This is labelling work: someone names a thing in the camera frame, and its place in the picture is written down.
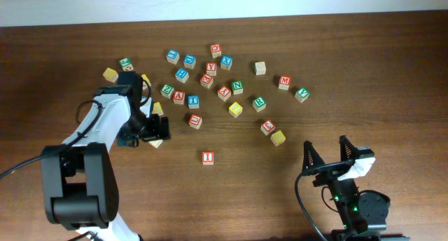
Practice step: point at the blue T wooden block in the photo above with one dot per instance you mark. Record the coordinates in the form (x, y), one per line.
(193, 102)

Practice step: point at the yellow block centre left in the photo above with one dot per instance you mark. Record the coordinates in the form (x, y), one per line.
(157, 109)

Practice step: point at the red A wooden block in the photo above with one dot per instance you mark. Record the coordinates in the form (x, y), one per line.
(179, 97)

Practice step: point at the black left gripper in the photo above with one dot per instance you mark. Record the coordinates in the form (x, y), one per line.
(124, 136)

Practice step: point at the yellow S wooden block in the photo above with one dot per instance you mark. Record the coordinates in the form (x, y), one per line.
(278, 138)

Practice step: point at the yellow block upper middle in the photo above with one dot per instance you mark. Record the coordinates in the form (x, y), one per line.
(146, 82)

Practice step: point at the green V wooden block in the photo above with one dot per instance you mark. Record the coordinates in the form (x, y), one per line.
(302, 94)

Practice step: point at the green Z wooden block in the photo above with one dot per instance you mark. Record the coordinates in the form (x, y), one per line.
(167, 91)

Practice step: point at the blue X wooden block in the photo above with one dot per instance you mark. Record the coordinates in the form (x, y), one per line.
(226, 62)

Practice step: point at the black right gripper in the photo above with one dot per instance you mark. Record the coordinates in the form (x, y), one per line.
(330, 170)

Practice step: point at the red Y block upper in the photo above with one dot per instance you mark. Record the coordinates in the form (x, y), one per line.
(211, 68)

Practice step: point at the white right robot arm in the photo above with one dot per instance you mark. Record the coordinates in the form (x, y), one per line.
(363, 213)

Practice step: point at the red I wooden block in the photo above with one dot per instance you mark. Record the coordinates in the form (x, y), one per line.
(208, 158)

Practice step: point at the red U wooden block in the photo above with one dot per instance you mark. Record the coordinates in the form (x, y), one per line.
(195, 121)

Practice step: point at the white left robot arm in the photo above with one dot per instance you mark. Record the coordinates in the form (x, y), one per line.
(79, 185)

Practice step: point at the green J wooden block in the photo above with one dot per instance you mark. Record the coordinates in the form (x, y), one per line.
(126, 64)

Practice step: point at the red M wooden block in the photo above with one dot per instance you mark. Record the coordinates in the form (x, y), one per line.
(284, 82)

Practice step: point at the red C wooden block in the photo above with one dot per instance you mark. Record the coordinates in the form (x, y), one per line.
(216, 50)

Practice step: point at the plain wooden block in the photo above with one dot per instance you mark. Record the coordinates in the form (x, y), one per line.
(260, 68)

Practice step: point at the red 3 wooden block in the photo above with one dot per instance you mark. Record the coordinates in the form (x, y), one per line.
(267, 127)

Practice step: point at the red E wooden block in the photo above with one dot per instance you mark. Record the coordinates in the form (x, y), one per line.
(206, 81)

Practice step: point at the red Y block lower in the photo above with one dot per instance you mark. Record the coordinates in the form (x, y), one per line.
(224, 93)

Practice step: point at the yellow wooden block near R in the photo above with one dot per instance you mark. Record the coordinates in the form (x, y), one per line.
(235, 109)

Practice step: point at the yellow O wooden block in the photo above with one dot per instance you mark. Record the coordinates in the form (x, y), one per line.
(156, 143)

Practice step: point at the green N wooden block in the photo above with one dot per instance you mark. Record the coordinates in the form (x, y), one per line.
(237, 87)

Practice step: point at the red y block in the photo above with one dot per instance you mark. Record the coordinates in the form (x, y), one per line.
(224, 93)
(211, 68)

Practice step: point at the green R wooden block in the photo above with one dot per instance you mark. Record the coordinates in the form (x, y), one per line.
(259, 103)

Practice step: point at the blue D wooden block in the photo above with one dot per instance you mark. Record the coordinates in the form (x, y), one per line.
(189, 61)

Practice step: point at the yellow block far left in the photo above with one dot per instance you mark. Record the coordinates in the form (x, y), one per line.
(110, 75)

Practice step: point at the blue H wooden block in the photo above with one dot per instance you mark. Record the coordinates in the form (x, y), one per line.
(182, 75)

